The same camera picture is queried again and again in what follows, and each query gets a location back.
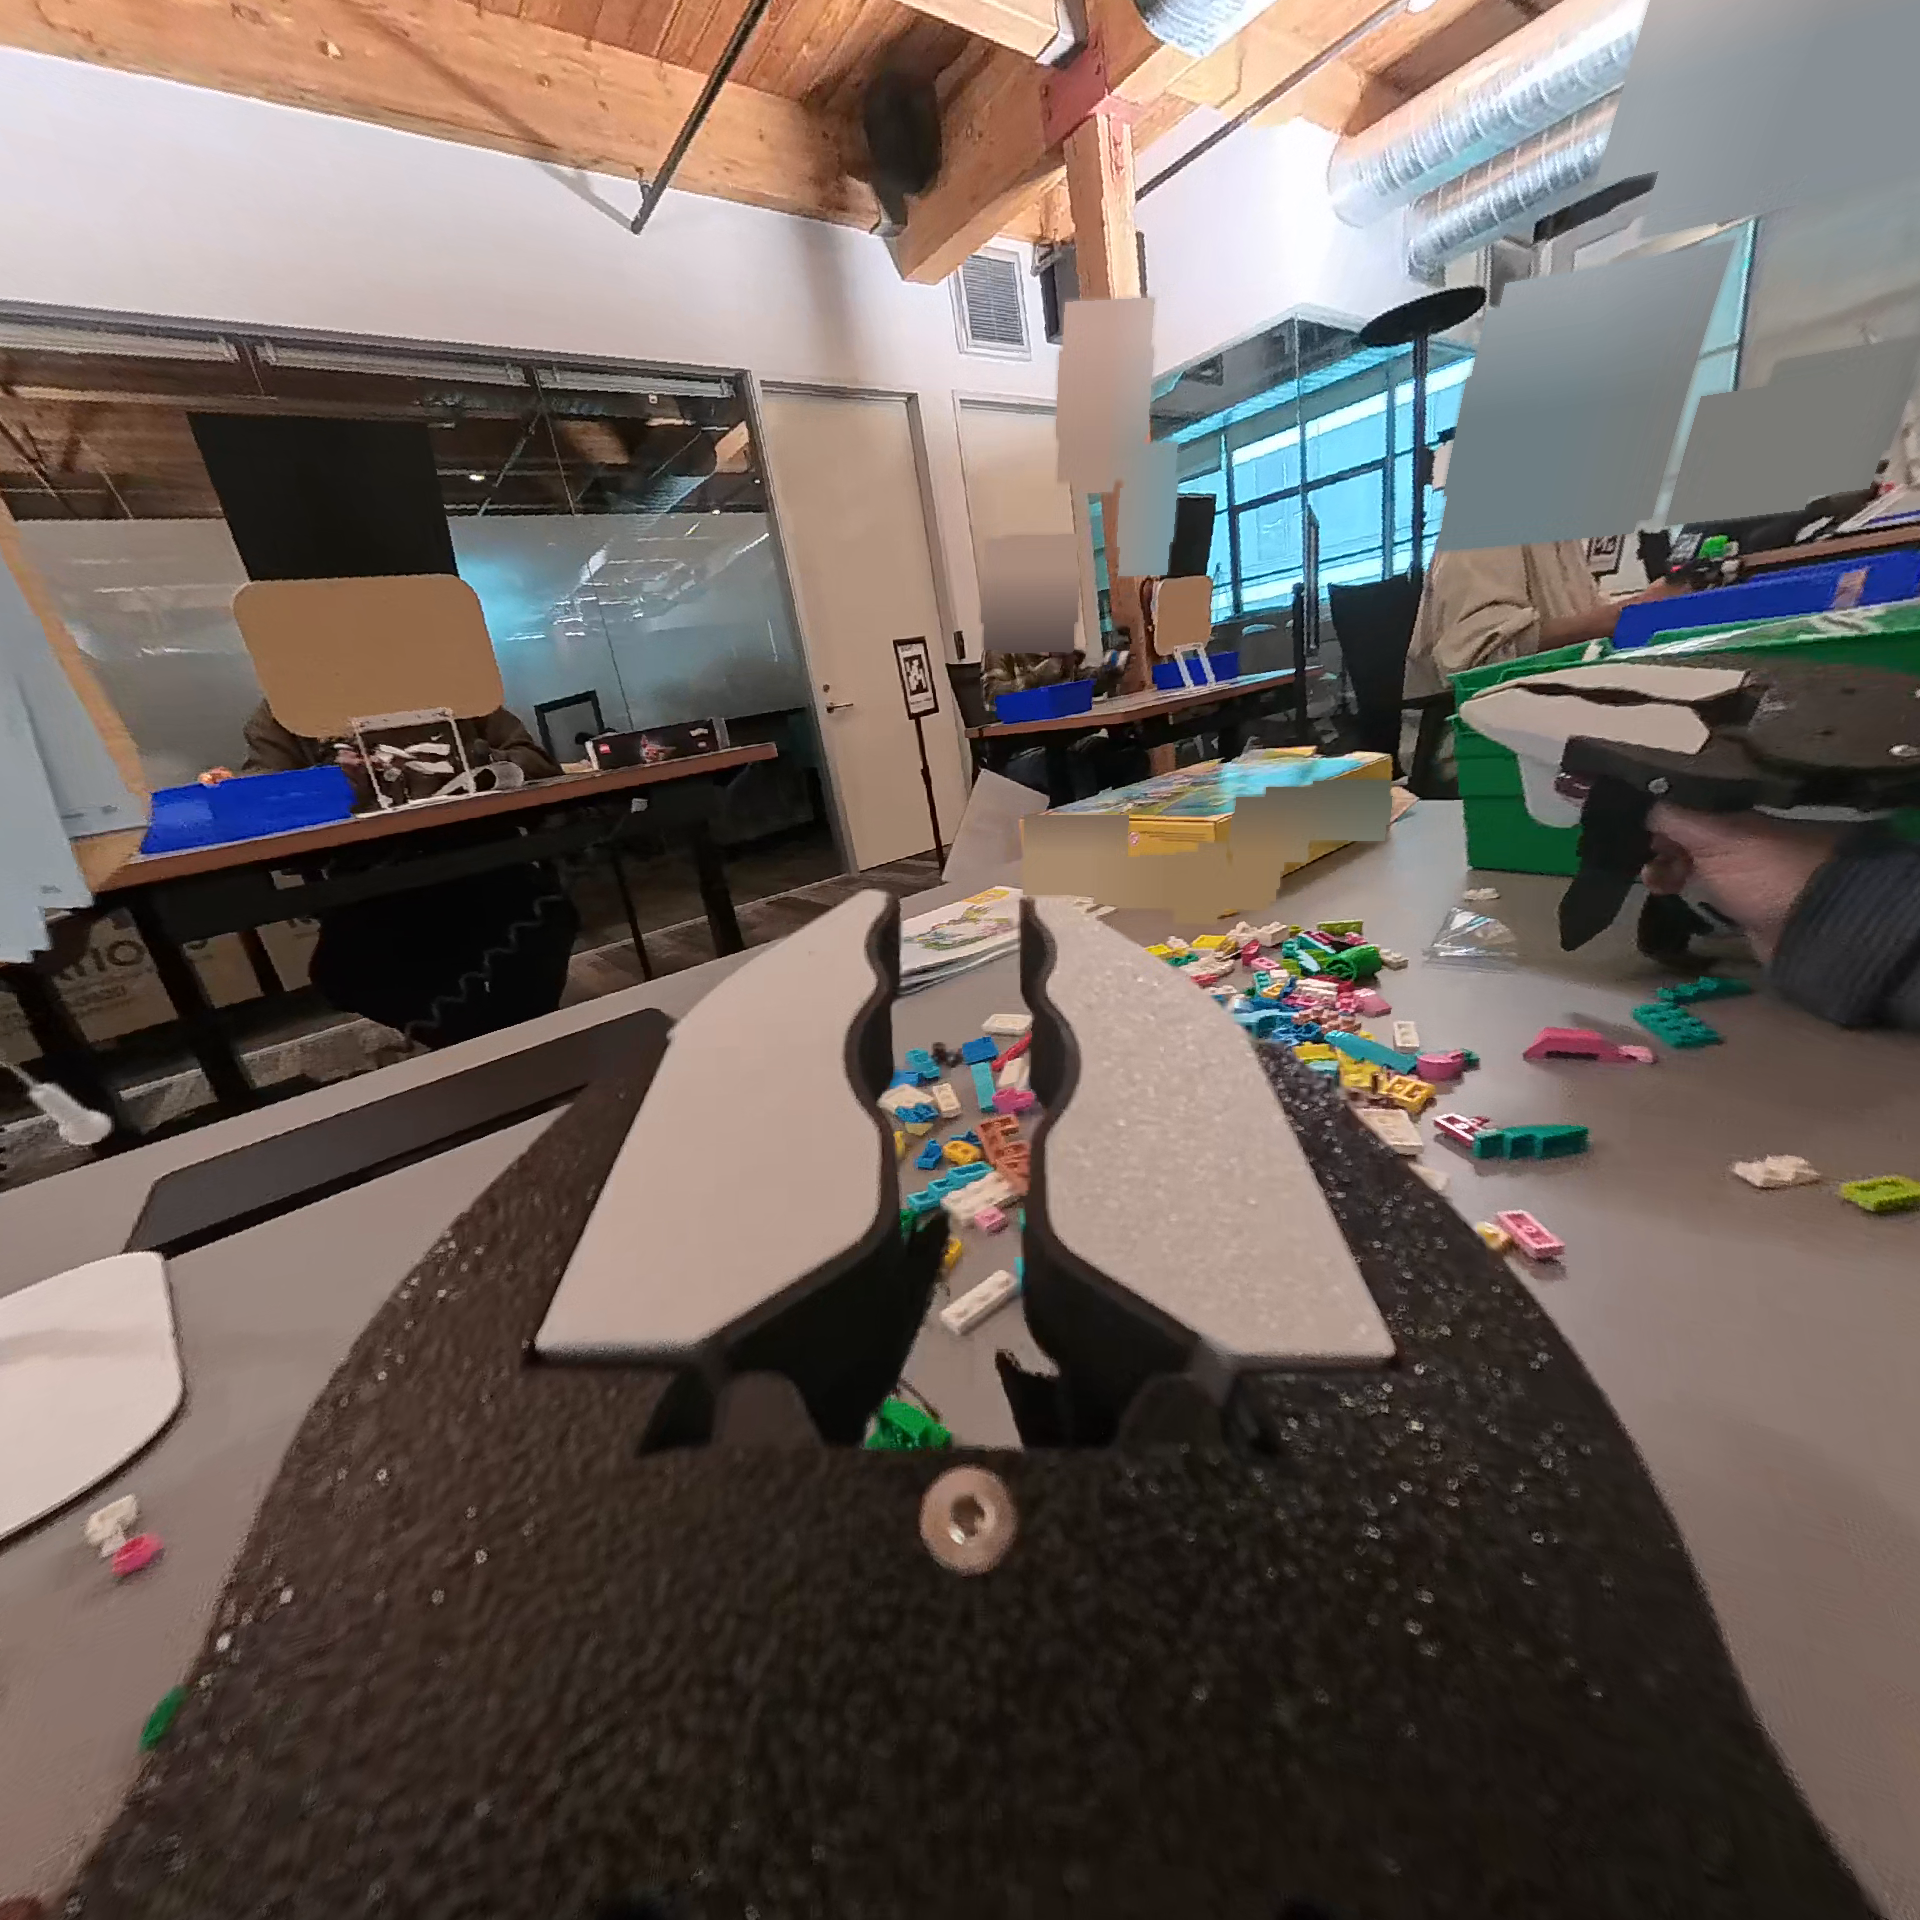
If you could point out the lego instruction booklet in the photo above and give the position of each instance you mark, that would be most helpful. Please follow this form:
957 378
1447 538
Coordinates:
965 935

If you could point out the lime lego plate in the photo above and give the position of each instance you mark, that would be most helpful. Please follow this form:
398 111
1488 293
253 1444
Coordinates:
1884 1193

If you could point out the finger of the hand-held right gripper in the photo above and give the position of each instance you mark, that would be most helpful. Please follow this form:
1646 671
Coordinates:
1666 676
1622 727

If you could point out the person's right hand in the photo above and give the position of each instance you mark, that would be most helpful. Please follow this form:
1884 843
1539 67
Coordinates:
1747 878

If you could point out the black office chair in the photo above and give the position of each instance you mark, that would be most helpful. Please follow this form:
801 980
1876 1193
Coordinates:
1383 659

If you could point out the tiny white lego piece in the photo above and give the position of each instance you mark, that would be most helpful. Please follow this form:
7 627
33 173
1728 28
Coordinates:
109 1521

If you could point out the pink curved lego piece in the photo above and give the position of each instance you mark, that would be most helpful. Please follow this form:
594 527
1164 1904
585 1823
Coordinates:
1578 1050

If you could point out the pile of colourful lego bricks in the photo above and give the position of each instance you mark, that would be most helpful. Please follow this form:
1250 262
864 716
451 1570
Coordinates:
1326 962

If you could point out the blue plastic bin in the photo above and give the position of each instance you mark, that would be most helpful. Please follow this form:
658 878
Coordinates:
1199 671
238 817
1776 600
1050 700

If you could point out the black ceiling fixture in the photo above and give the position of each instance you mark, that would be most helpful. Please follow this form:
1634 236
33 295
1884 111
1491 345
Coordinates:
896 149

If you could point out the pink white lego piece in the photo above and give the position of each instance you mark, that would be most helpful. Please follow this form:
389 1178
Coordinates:
1463 1130

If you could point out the white paper sheet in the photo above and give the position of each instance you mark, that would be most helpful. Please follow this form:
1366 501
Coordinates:
989 837

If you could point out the teal lego brick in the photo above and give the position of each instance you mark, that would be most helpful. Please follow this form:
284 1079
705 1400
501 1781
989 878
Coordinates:
1531 1140

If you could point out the black floor lamp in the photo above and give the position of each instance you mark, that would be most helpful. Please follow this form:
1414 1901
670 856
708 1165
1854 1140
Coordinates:
1414 313

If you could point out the teal lego plate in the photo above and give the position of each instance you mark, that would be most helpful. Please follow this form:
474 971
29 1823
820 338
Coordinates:
1716 992
1680 1023

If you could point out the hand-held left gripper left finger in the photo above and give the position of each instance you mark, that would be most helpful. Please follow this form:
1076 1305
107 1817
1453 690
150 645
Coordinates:
733 1140

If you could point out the white door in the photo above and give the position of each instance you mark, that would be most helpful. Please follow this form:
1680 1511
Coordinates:
1001 465
839 600

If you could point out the wooden top desk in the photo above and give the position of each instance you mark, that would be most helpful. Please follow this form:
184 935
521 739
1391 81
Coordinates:
1140 700
624 778

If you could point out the white lego wedge plate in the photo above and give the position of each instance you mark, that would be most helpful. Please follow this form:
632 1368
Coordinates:
1784 1178

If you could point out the tiny green lego piece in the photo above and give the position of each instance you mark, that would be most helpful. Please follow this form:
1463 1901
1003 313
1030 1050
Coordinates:
167 1719

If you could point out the black sign stand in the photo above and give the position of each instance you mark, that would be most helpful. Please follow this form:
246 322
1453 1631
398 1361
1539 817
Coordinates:
911 676

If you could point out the green plastic bin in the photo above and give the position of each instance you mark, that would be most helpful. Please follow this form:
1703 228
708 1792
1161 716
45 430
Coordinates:
1506 815

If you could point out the dark lego box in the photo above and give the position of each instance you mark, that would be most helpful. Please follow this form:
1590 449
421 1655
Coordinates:
670 749

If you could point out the tiny pink lego piece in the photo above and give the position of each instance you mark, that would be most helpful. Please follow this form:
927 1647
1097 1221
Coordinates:
137 1554

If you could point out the clear plastic bag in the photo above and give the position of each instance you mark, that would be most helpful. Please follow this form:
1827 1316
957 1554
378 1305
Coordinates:
1470 932

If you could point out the white rounded board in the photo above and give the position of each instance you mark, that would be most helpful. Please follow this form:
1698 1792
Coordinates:
71 1379

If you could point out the black flat mat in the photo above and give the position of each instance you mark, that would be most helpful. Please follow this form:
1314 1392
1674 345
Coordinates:
378 1116

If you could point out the wall vent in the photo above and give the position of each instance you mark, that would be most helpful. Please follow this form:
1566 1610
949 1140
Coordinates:
1001 295

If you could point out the wooden rounded board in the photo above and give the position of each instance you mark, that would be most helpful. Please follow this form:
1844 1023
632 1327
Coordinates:
1184 609
368 652

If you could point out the yellow lego box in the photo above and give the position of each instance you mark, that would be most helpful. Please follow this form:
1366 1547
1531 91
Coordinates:
1177 795

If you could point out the wooden post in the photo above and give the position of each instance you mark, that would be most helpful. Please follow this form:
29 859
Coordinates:
1109 217

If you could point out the black speaker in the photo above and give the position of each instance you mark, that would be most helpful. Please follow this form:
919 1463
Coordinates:
1054 278

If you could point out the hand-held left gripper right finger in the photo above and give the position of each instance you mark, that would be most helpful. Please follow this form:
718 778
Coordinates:
1199 1155

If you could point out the person's right forearm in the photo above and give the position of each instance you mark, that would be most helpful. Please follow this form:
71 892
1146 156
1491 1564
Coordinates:
1854 935

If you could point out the silver air duct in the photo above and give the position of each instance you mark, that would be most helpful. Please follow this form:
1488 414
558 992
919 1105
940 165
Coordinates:
1184 22
1488 136
1488 228

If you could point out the black monitor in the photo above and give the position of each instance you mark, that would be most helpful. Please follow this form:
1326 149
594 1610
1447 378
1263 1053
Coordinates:
1191 538

